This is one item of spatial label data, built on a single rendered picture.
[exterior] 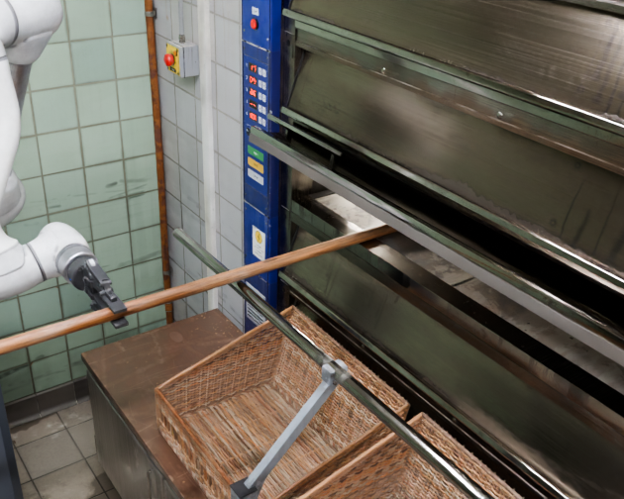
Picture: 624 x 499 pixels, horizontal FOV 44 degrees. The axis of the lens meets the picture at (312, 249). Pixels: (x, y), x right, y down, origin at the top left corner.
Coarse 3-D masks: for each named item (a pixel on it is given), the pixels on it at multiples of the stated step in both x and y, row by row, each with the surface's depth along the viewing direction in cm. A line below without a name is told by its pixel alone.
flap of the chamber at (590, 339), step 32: (288, 160) 193; (320, 160) 193; (352, 160) 198; (352, 192) 175; (384, 192) 178; (416, 192) 183; (448, 224) 166; (480, 224) 170; (448, 256) 153; (512, 256) 154; (544, 256) 158; (512, 288) 140; (544, 288) 142; (576, 288) 145; (608, 320) 134; (608, 352) 126
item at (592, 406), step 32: (320, 224) 216; (352, 224) 213; (384, 256) 197; (416, 288) 187; (448, 288) 184; (480, 320) 173; (512, 352) 166; (544, 352) 163; (576, 384) 154; (608, 416) 148
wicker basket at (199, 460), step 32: (288, 320) 236; (224, 352) 226; (256, 352) 234; (160, 384) 218; (192, 384) 225; (224, 384) 232; (256, 384) 240; (288, 384) 237; (384, 384) 203; (160, 416) 220; (224, 416) 230; (256, 416) 230; (288, 416) 231; (320, 416) 225; (352, 416) 214; (192, 448) 204; (224, 448) 217; (256, 448) 218; (320, 448) 219; (352, 448) 190; (224, 480) 189; (288, 480) 208; (320, 480) 188
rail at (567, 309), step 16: (256, 128) 204; (272, 144) 198; (288, 144) 195; (304, 160) 188; (336, 176) 178; (368, 192) 170; (384, 208) 166; (400, 208) 164; (416, 224) 159; (448, 240) 152; (464, 256) 149; (480, 256) 146; (496, 272) 143; (512, 272) 141; (528, 288) 138; (560, 304) 133; (576, 320) 130; (592, 320) 128; (608, 336) 126
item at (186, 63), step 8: (176, 40) 253; (168, 48) 251; (176, 48) 247; (184, 48) 246; (192, 48) 248; (176, 56) 248; (184, 56) 247; (192, 56) 249; (176, 64) 249; (184, 64) 248; (192, 64) 250; (176, 72) 251; (184, 72) 250; (192, 72) 251
